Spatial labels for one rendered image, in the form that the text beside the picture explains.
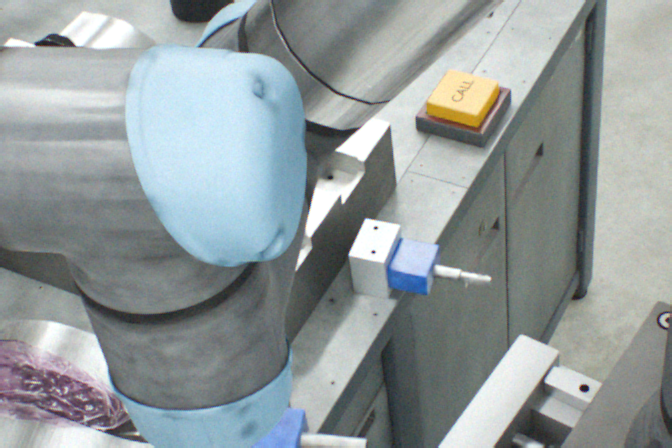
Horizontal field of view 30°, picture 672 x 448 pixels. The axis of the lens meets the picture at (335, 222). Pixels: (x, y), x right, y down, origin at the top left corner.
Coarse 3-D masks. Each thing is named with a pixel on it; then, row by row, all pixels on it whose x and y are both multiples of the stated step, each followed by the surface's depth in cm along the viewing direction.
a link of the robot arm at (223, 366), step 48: (240, 288) 48; (288, 288) 54; (96, 336) 51; (144, 336) 48; (192, 336) 48; (240, 336) 50; (144, 384) 50; (192, 384) 50; (240, 384) 51; (288, 384) 55; (144, 432) 54; (192, 432) 52; (240, 432) 53
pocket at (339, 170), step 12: (336, 156) 126; (348, 156) 125; (324, 168) 127; (336, 168) 127; (348, 168) 126; (360, 168) 125; (324, 180) 126; (336, 180) 126; (348, 180) 126; (348, 192) 123
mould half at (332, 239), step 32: (64, 32) 136; (96, 32) 135; (128, 32) 136; (384, 128) 127; (384, 160) 128; (320, 192) 121; (352, 192) 123; (384, 192) 131; (320, 224) 119; (352, 224) 126; (0, 256) 130; (32, 256) 127; (64, 256) 123; (320, 256) 121; (64, 288) 128; (320, 288) 123; (288, 320) 118
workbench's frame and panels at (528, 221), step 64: (576, 64) 180; (512, 128) 141; (576, 128) 190; (512, 192) 173; (576, 192) 201; (448, 256) 153; (512, 256) 178; (576, 256) 214; (448, 320) 160; (512, 320) 187; (384, 384) 145; (448, 384) 168
